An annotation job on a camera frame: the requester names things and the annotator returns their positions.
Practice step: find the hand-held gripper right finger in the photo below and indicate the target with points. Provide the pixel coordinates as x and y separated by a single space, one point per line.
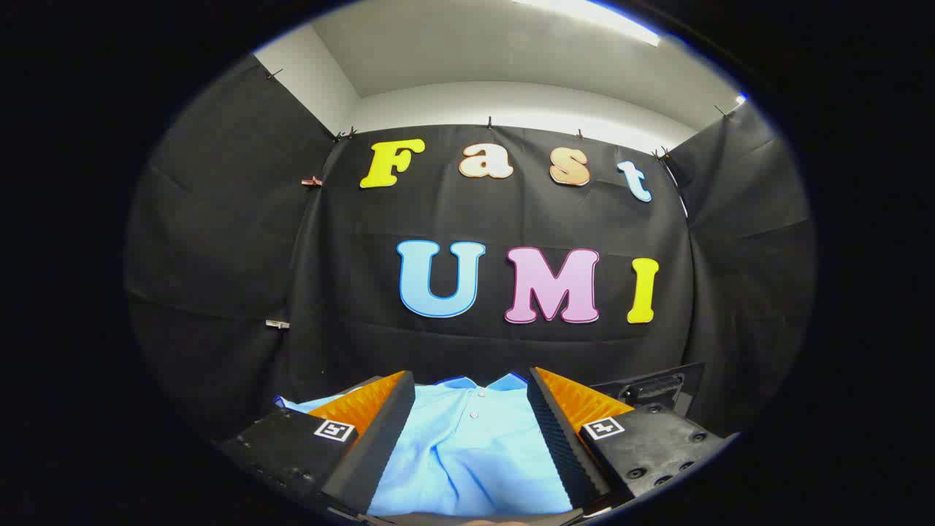
559 438

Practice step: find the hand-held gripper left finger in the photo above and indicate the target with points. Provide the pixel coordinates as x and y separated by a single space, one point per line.
380 438

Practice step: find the light blue polo shirt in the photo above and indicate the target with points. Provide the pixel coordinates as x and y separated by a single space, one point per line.
467 453

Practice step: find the silver clip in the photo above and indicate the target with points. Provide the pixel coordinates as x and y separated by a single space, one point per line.
277 324

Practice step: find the pink clip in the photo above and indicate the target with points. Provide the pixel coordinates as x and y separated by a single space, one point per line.
312 181

